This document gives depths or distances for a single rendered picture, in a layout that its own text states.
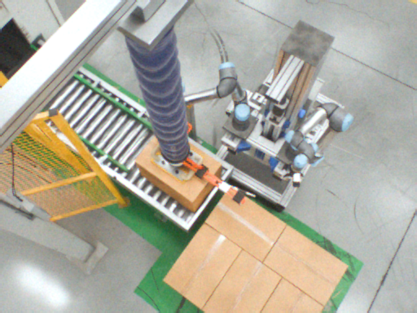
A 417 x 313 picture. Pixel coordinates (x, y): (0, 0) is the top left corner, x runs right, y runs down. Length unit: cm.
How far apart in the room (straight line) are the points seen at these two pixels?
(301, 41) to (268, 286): 201
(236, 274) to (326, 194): 138
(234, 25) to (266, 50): 50
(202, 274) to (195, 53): 256
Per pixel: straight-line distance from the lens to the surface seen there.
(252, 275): 380
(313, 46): 282
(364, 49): 546
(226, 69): 310
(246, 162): 436
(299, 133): 288
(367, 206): 470
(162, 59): 204
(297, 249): 388
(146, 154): 362
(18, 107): 154
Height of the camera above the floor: 431
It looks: 71 degrees down
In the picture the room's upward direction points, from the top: 2 degrees counter-clockwise
